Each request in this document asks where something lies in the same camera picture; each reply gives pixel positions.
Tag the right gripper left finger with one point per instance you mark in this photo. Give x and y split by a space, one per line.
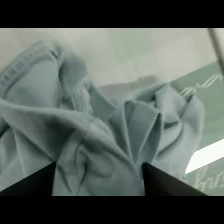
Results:
36 183

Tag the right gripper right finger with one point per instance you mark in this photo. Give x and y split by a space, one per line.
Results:
163 183

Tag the pale blue T-shirt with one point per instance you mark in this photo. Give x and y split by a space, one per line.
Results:
83 133

